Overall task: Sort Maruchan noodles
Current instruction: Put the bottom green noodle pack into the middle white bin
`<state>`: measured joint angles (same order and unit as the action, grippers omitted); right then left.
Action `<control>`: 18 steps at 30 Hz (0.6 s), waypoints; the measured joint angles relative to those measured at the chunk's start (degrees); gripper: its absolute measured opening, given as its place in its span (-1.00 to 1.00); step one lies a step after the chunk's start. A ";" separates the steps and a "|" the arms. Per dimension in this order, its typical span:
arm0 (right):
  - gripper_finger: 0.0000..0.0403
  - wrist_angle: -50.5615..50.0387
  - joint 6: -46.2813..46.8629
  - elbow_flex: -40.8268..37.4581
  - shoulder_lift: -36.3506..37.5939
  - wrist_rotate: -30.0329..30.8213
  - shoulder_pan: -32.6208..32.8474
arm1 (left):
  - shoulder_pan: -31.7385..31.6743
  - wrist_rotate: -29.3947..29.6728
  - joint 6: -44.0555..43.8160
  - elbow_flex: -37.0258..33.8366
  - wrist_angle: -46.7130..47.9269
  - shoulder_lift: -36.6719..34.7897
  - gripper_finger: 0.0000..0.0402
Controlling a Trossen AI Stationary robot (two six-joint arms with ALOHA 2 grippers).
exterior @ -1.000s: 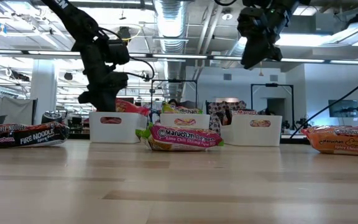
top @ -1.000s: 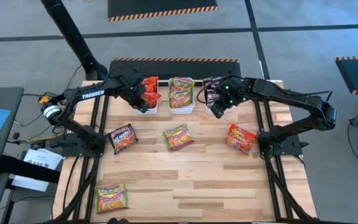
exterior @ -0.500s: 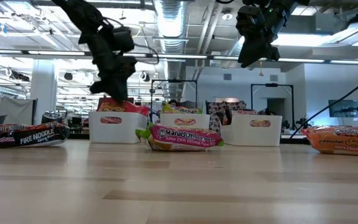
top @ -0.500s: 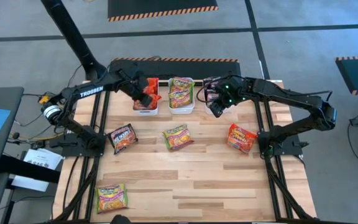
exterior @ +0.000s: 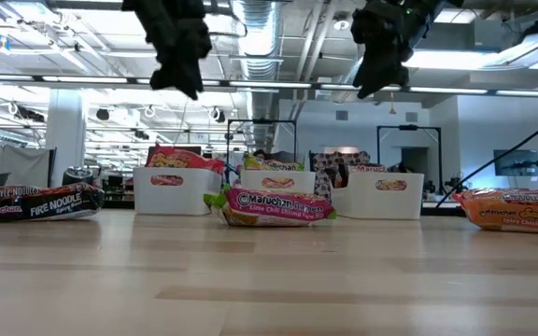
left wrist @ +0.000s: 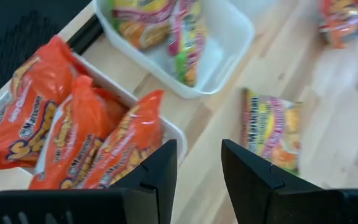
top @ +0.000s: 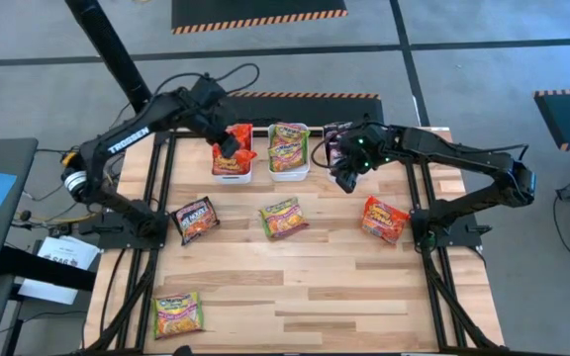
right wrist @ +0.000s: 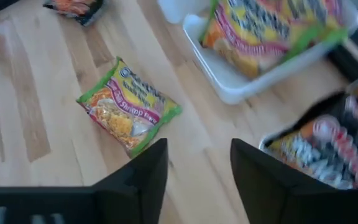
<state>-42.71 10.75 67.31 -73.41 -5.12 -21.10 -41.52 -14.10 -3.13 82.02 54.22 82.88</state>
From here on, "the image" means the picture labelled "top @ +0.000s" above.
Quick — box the black camera stand pole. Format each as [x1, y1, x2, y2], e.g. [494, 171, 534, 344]
[64, 0, 155, 114]

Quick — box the printed white paper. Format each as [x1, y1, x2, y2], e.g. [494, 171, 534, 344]
[35, 235, 102, 272]

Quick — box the white plastic bin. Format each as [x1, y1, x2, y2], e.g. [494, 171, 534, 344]
[322, 122, 365, 184]
[210, 123, 255, 185]
[266, 123, 312, 183]

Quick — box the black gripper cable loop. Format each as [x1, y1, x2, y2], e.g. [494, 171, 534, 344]
[310, 135, 335, 172]

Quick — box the blank white paper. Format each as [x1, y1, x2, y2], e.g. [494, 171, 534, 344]
[17, 277, 79, 306]

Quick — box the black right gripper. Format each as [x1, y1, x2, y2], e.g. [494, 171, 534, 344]
[334, 126, 390, 195]

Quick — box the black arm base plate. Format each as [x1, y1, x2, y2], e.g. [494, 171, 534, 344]
[410, 207, 493, 248]
[77, 217, 170, 251]

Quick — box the black desk beam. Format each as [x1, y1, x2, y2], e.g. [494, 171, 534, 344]
[0, 245, 98, 293]

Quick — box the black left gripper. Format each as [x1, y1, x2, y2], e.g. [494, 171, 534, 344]
[193, 98, 242, 160]

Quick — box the black hazard-striped floor mat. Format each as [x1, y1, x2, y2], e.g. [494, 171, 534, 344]
[170, 0, 349, 36]
[532, 87, 570, 152]
[215, 91, 386, 129]

